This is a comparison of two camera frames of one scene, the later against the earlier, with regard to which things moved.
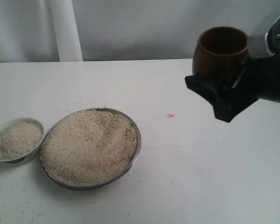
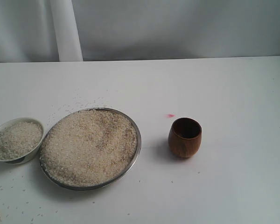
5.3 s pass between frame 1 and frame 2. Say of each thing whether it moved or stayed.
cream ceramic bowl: stayed
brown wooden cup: moved
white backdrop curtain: stayed
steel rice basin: stayed
